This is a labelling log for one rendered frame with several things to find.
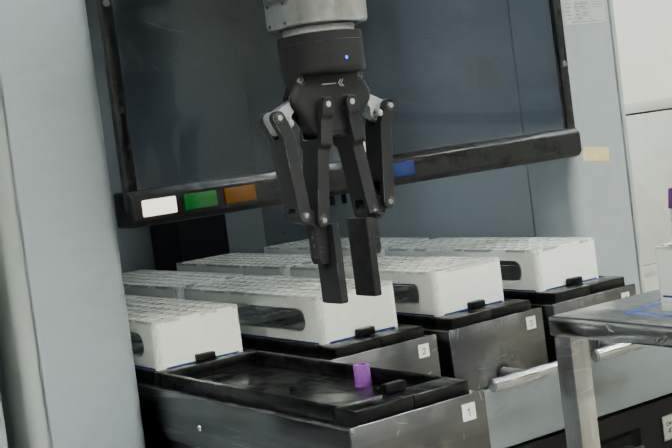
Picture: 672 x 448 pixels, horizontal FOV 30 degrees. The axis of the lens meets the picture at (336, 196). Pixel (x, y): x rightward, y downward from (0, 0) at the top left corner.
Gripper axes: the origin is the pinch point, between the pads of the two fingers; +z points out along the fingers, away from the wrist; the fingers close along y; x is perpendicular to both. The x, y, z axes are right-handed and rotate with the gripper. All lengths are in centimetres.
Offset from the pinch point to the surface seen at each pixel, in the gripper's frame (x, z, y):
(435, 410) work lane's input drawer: 13.4, 11.3, 2.6
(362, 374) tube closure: 0.6, 10.1, 0.4
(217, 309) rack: -21.7, 5.0, 1.9
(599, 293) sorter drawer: -11.5, 10.8, -42.2
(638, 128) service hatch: -131, -3, -185
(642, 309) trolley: 6.8, 9.4, -29.1
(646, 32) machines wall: -132, -27, -193
